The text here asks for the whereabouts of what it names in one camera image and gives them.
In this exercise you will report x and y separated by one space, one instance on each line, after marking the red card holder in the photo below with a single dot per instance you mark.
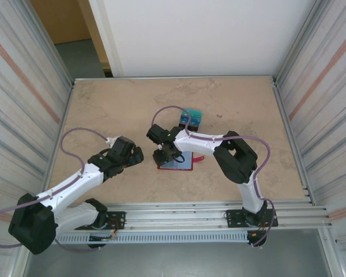
184 164

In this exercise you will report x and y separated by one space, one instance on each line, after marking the dark blue card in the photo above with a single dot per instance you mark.
193 122

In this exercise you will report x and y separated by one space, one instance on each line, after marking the teal card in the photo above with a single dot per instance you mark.
194 113

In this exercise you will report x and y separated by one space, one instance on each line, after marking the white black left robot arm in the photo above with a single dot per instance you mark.
72 184

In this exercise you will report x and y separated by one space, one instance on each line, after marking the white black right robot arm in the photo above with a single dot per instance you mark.
199 144

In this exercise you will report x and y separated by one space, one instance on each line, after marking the wooden door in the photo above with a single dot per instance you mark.
60 17

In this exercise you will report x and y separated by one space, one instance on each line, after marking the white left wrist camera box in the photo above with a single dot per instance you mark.
112 140

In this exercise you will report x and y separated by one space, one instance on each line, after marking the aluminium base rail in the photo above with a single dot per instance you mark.
176 215

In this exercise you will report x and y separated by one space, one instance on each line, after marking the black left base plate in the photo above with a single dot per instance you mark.
116 216

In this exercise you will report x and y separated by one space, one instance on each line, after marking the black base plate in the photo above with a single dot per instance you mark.
233 219
116 216

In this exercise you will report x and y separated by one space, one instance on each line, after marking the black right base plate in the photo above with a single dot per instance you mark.
233 219

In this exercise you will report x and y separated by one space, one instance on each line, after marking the corrugated enclosure panel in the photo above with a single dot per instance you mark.
328 86
17 86

